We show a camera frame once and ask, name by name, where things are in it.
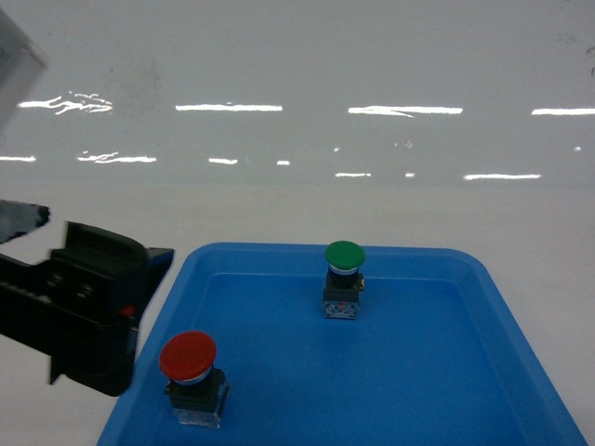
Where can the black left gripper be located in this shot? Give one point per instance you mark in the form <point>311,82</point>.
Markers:
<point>84,304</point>

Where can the red push button switch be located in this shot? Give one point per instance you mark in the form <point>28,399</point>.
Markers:
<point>196,388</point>

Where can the white whiteboard panel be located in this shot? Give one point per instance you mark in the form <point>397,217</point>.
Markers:
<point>468,94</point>

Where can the blue plastic tray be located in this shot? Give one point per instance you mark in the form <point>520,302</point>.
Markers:
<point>434,356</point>

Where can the green push button switch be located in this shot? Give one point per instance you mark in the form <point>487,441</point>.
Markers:
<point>344,282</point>

